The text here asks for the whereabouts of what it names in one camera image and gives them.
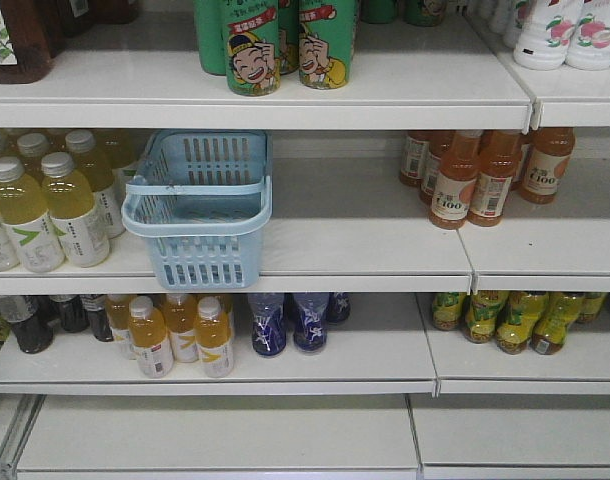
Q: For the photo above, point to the light blue plastic basket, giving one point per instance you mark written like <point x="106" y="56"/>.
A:
<point x="200" y="200"/>

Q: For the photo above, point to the blue sports drink bottle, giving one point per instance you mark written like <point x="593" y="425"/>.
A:
<point x="268" y="325"/>
<point x="310" y="332"/>

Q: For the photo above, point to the orange juice bottle white cap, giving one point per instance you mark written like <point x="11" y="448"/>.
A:
<point x="118" y="312"/>
<point x="179" y="311"/>
<point x="213" y="335"/>
<point x="149" y="338"/>

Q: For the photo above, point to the white shelf board middle left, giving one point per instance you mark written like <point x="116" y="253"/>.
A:
<point x="381" y="349"/>

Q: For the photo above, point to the yellow lemon tea bottle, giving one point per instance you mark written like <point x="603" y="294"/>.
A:
<point x="481" y="317"/>
<point x="447" y="309"/>
<point x="524" y="310"/>
<point x="563" y="309"/>

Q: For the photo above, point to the peach C100 drink bottle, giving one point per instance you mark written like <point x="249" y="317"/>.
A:
<point x="458" y="172"/>
<point x="498" y="164"/>
<point x="551" y="152"/>

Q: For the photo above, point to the green cartoon tea bottle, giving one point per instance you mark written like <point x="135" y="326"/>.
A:
<point x="326" y="42"/>
<point x="251" y="46"/>

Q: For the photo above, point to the dark tea bottle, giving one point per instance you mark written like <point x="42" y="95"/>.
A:
<point x="32" y="333"/>
<point x="70" y="311"/>
<point x="94" y="306"/>

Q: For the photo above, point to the white shelf board upper right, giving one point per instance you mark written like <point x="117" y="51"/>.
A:
<point x="560" y="246"/>

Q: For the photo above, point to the white peach drink bottle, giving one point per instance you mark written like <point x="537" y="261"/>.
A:
<point x="546" y="33"/>
<point x="590" y="42"/>

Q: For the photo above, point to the white shelf board middle right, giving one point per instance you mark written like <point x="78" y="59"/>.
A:
<point x="582" y="367"/>

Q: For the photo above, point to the brown tea bottle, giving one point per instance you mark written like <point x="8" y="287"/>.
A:
<point x="30" y="38"/>

